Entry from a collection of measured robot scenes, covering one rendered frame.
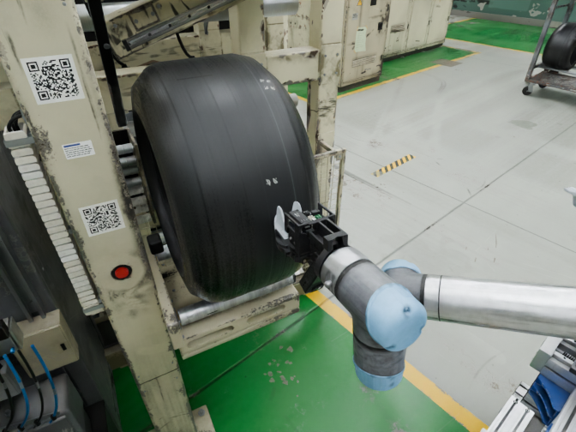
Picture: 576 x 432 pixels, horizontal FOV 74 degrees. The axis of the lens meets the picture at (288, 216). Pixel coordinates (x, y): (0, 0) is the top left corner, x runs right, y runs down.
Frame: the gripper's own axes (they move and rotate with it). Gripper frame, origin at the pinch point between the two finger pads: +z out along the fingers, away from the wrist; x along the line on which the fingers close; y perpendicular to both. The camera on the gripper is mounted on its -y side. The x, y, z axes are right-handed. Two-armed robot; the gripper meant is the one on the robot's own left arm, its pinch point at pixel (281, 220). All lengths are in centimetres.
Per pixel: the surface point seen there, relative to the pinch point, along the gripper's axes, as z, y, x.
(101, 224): 22.4, -2.1, 32.1
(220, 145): 6.9, 15.4, 8.2
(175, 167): 8.6, 12.3, 16.8
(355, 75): 392, -60, -311
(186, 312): 19.0, -31.1, 19.6
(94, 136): 20.4, 17.1, 28.4
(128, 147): 63, 0, 21
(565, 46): 231, -28, -503
